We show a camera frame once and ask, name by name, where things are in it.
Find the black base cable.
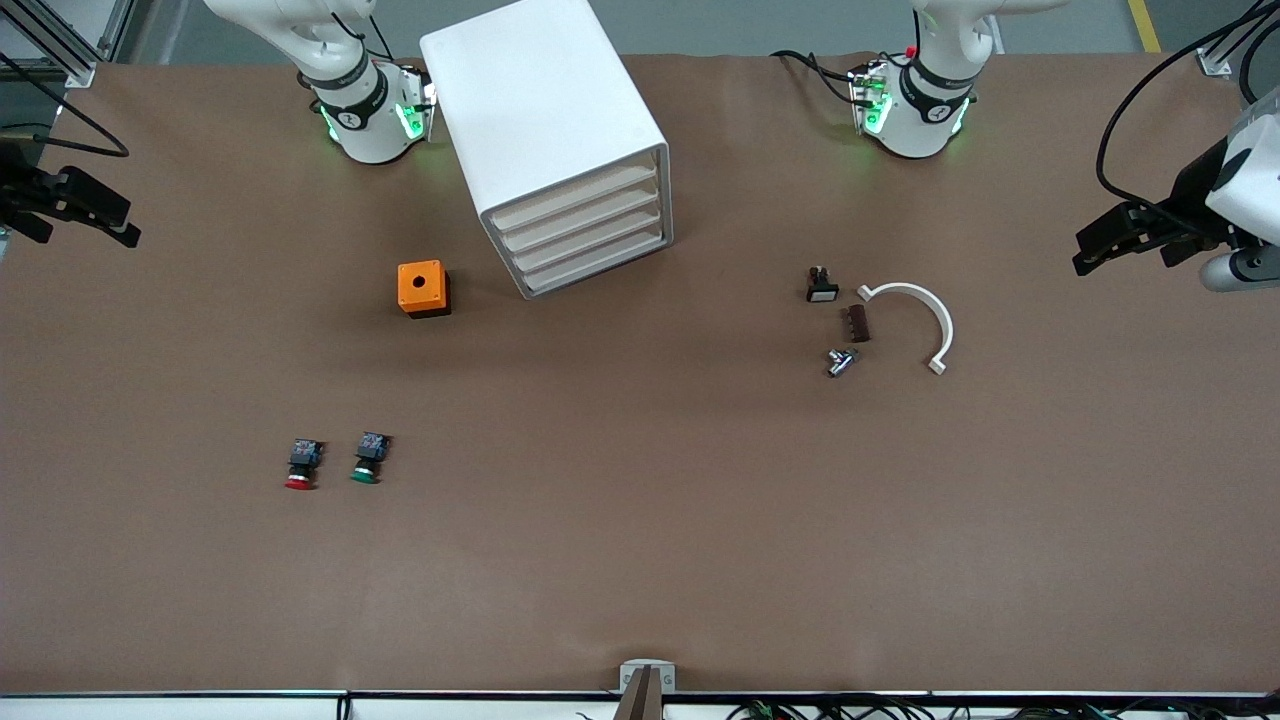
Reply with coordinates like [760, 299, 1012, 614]
[770, 49, 863, 107]
[330, 0, 397, 63]

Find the green mushroom push button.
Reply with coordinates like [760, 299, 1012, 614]
[350, 431, 393, 486]

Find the red mushroom push button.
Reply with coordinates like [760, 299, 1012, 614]
[284, 437, 326, 492]

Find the orange button enclosure box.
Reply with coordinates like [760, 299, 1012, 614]
[397, 260, 452, 320]

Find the aluminium frame profile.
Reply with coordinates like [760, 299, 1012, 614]
[97, 0, 137, 63]
[1195, 0, 1280, 79]
[0, 0, 98, 89]

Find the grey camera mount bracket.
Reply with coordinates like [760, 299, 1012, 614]
[619, 659, 677, 696]

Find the thin multicolour cable tangle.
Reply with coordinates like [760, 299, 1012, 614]
[575, 700, 1280, 720]

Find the white curved plastic bracket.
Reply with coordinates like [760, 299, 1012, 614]
[857, 282, 955, 377]

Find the dark camera post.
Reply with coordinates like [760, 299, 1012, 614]
[612, 668, 669, 720]

